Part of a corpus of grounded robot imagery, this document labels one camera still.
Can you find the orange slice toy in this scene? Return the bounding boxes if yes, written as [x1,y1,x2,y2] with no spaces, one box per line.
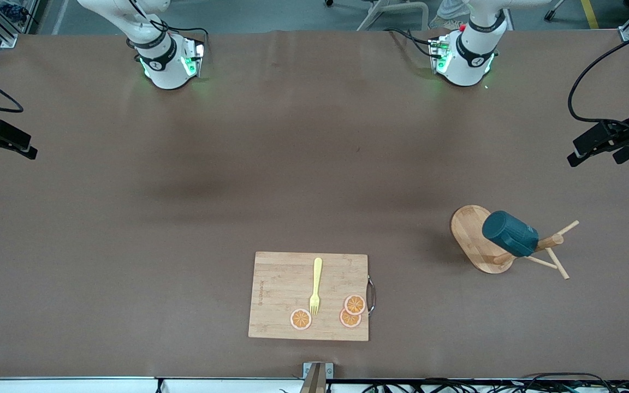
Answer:
[339,307,363,329]
[343,294,367,316]
[290,308,313,331]

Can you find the silver left base connector box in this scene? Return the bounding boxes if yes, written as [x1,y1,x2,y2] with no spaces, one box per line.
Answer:
[428,34,453,74]

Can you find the person leg with shoe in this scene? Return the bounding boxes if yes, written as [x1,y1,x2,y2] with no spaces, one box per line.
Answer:
[429,0,471,31]

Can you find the black right base cable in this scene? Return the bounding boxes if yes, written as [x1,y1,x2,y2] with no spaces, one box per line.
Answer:
[129,0,210,55]

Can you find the silver base connector box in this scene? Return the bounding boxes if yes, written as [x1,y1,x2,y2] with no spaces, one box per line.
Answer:
[428,34,453,74]
[181,39,206,78]

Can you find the black cable tangle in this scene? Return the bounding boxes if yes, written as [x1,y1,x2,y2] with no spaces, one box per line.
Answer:
[364,372,629,393]

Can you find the teal mug yellow inside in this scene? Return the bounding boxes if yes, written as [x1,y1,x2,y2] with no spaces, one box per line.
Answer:
[482,211,540,258]

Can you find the beige office chair base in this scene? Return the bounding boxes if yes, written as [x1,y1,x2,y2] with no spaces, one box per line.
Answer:
[357,0,430,32]

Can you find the black base cable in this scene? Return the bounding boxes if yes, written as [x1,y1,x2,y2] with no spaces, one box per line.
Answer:
[385,27,436,58]
[129,0,210,55]

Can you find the silver right base connector box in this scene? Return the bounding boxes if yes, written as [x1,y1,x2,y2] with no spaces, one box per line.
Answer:
[181,39,206,78]

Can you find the bamboo cutting board metal handle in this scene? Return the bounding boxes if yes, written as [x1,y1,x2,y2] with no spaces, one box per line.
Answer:
[248,251,376,342]

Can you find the black left base cable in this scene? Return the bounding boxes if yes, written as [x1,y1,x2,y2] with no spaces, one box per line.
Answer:
[385,27,436,58]

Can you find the aluminium camera mount profile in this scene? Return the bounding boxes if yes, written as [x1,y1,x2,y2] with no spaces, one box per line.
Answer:
[302,361,334,393]

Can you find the yellow plastic fork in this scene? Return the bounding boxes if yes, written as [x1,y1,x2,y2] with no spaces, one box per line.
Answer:
[309,257,323,316]

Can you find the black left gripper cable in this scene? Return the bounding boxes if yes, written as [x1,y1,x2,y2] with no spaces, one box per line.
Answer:
[567,25,629,125]

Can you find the wooden mug tree rack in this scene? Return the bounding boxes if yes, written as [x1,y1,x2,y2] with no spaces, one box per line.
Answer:
[450,205,580,280]

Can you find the white table edge panel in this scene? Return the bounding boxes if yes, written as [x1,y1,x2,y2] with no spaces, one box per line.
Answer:
[0,377,629,393]

